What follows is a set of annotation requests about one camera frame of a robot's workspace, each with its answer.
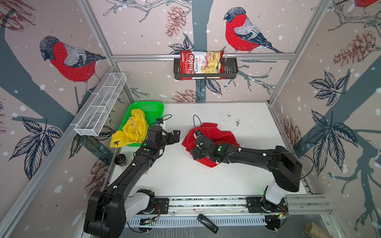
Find red shorts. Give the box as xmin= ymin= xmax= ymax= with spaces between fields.
xmin=182 ymin=123 xmax=240 ymax=154

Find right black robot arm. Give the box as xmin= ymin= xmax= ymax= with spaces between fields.
xmin=190 ymin=135 xmax=302 ymax=205

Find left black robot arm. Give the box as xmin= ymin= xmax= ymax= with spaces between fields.
xmin=83 ymin=126 xmax=181 ymax=238

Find yellow shorts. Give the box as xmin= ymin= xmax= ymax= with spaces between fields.
xmin=110 ymin=109 xmax=148 ymax=148

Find green plastic tray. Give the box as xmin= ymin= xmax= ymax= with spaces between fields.
xmin=119 ymin=101 xmax=164 ymax=146

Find black round lens cap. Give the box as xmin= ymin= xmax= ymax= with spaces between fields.
xmin=114 ymin=154 xmax=127 ymax=167

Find black remote-like device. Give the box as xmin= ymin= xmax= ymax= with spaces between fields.
xmin=197 ymin=214 xmax=219 ymax=234

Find red cassava chips bag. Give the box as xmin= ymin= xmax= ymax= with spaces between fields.
xmin=180 ymin=50 xmax=224 ymax=74

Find wooden block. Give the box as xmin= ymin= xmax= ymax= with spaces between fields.
xmin=305 ymin=222 xmax=333 ymax=238

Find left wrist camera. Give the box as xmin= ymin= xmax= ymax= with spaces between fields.
xmin=154 ymin=118 xmax=166 ymax=130

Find white wire mesh basket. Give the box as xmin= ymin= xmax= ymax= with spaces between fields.
xmin=74 ymin=72 xmax=127 ymax=136

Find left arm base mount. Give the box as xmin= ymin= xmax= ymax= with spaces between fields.
xmin=138 ymin=189 xmax=169 ymax=215

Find aluminium rail base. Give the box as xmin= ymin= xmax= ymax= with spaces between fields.
xmin=126 ymin=194 xmax=332 ymax=229

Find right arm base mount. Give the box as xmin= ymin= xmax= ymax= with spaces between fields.
xmin=245 ymin=195 xmax=288 ymax=214

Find black wall basket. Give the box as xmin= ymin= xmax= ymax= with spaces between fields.
xmin=174 ymin=58 xmax=238 ymax=80

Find horizontal aluminium frame bar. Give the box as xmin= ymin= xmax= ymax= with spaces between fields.
xmin=111 ymin=53 xmax=297 ymax=62

